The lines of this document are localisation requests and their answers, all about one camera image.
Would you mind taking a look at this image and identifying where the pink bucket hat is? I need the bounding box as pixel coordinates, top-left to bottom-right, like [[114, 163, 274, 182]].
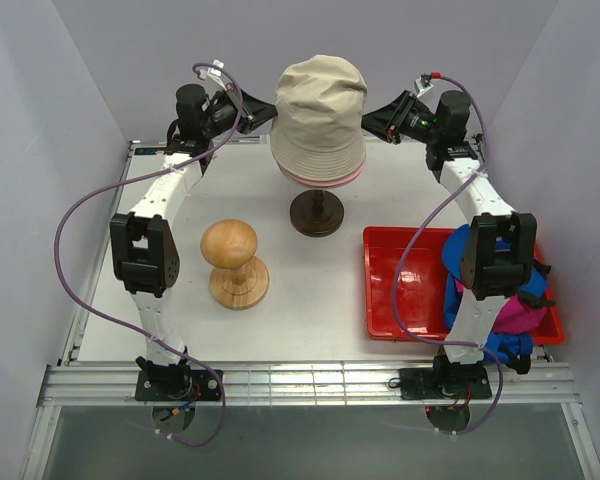
[[278, 162, 366, 189]]

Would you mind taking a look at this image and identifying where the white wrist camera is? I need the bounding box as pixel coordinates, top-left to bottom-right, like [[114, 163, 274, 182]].
[[414, 72, 441, 99], [192, 59, 228, 96]]

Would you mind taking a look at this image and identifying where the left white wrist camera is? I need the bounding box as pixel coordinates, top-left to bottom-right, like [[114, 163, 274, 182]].
[[192, 59, 228, 96]]

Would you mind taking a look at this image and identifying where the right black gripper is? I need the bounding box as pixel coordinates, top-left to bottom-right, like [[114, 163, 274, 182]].
[[356, 91, 440, 146]]

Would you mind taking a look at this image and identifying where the light wooden hat stand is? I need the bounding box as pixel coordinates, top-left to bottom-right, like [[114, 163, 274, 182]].
[[200, 219, 270, 310]]

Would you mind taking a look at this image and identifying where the beige bucket hat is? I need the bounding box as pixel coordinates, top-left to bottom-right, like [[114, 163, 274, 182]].
[[270, 54, 368, 188]]

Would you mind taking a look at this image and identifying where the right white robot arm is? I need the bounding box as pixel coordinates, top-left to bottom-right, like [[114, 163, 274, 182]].
[[362, 90, 537, 397]]

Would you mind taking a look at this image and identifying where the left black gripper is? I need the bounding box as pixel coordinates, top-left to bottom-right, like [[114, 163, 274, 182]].
[[202, 84, 280, 140]]

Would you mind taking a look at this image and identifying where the red plastic tray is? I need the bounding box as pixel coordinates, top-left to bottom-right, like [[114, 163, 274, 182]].
[[362, 225, 566, 345]]

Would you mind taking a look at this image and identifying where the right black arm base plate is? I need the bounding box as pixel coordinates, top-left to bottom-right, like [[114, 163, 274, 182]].
[[388, 365, 492, 400]]

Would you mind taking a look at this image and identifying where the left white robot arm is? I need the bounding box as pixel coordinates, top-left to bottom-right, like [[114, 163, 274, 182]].
[[109, 84, 276, 400]]

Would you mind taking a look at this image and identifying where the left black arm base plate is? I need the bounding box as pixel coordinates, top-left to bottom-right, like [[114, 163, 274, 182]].
[[134, 370, 222, 403]]

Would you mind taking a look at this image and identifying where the blue and magenta hat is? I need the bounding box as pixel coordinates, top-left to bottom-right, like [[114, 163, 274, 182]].
[[442, 224, 555, 375]]

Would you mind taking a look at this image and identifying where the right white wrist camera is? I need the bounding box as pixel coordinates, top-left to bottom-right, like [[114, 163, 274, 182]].
[[414, 72, 441, 99]]

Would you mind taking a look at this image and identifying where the aluminium front rail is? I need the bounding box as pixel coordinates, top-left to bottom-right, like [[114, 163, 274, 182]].
[[38, 361, 580, 407]]

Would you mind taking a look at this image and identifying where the cream mannequin head stand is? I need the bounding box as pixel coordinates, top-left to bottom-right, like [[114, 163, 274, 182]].
[[289, 189, 345, 238]]

